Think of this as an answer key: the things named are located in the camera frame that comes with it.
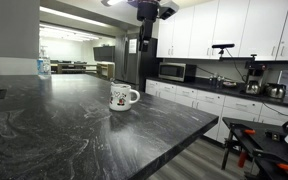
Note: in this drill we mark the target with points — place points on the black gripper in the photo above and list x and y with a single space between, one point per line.
147 20

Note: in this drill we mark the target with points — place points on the white mug with cartoon print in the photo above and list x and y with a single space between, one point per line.
120 97

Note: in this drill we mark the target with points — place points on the white paper sheet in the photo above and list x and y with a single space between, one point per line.
132 46

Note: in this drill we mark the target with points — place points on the dark stainless refrigerator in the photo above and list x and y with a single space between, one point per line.
132 66

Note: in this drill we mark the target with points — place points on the stainless steel microwave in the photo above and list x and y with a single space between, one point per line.
174 71

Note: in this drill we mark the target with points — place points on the black flat screen monitor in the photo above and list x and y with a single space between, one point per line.
104 54

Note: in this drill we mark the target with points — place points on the wooden shelf unit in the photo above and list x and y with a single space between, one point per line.
105 70

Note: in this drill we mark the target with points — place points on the ceiling light fixture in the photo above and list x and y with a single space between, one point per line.
110 2

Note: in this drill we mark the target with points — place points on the long wooden table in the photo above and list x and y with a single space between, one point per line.
74 66

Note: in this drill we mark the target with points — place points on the small glass jars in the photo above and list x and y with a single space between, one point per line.
215 80

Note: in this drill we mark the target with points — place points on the black kitchen countertop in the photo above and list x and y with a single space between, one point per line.
217 88

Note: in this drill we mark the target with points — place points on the small bowl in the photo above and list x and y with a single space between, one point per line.
230 84

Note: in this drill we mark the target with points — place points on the white lower kitchen cabinets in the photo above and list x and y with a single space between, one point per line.
217 103

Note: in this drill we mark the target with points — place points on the clear plastic water bottle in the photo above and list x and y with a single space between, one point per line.
44 65

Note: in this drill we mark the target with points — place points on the black drip coffee maker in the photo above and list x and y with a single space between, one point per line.
255 71

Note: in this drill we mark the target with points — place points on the steel coffee carafe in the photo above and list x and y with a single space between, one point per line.
252 88

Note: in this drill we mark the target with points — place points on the steel kettle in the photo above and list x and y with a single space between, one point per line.
275 90

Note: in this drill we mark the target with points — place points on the black robot workbench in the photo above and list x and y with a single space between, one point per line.
267 146

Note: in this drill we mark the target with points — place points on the white upper wall cabinets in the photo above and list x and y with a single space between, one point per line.
217 30

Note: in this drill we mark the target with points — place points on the black bar camera on mount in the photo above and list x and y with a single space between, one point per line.
222 46

